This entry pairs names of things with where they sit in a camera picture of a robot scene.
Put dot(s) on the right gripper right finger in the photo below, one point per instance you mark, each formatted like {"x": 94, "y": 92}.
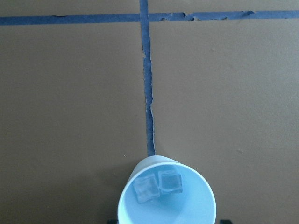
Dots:
{"x": 225, "y": 221}

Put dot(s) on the clear ice cube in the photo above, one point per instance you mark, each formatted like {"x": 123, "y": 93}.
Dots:
{"x": 170, "y": 182}
{"x": 146, "y": 188}

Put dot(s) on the light blue paper cup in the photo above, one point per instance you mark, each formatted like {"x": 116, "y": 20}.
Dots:
{"x": 195, "y": 205}

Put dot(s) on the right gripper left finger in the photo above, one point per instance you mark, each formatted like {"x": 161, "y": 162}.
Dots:
{"x": 112, "y": 221}

